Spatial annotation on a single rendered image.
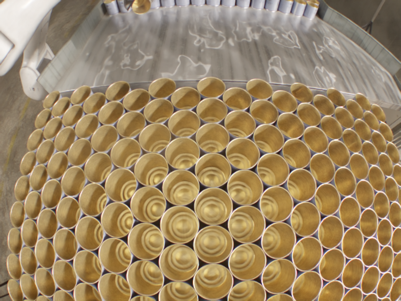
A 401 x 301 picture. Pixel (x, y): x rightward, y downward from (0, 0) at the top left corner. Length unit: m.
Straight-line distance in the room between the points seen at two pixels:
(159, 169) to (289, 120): 0.34
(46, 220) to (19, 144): 2.32
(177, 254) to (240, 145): 0.27
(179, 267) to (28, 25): 0.51
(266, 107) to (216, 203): 0.26
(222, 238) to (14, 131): 2.91
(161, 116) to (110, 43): 0.45
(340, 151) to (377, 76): 0.60
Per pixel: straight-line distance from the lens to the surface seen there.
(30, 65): 1.00
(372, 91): 0.93
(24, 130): 2.84
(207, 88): 0.53
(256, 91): 0.55
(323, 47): 0.94
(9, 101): 3.70
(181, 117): 0.46
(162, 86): 0.53
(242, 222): 0.43
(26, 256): 0.58
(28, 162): 0.63
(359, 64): 1.02
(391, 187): 0.65
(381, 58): 1.19
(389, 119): 2.71
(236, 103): 0.53
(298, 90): 0.58
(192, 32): 0.79
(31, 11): 0.35
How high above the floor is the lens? 1.51
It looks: 68 degrees down
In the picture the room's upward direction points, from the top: 2 degrees counter-clockwise
